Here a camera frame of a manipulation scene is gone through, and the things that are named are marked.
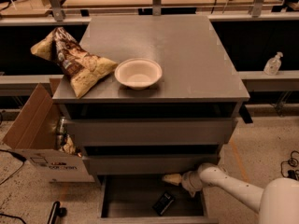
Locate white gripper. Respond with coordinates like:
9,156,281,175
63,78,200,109
162,171,203,198

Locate dark blueberry rxbar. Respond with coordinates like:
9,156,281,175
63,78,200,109
152,191,176,217

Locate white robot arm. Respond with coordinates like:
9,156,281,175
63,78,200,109
162,163,299,224

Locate grey middle drawer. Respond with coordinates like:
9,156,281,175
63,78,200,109
82,154,220,175

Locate grey top drawer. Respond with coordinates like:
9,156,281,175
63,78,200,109
66,119,237,147

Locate grey open bottom drawer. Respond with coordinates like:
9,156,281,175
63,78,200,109
98,175,219,224

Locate grey drawer cabinet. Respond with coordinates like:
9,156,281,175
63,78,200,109
51,14,251,179

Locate white paper bowl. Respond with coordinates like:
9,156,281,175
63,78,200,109
114,58,163,90

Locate snack items in box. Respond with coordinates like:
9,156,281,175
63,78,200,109
56,117,82,157

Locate black stand base left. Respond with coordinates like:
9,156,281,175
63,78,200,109
47,201,67,224

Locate clear sanitizer pump bottle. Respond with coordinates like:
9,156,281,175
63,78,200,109
263,51,283,76

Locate yellow brown chip bag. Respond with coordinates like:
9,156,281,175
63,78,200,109
31,27,118,98

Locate open cardboard box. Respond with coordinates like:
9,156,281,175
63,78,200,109
3,84,93,182

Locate black cable right floor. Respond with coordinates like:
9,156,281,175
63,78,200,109
280,150,299,180

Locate black cable floor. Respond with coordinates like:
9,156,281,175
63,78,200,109
0,147,28,187
280,150,299,180

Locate black cable left floor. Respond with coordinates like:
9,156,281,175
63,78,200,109
0,147,28,187

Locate metal railing frame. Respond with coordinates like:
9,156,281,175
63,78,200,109
1,0,299,26

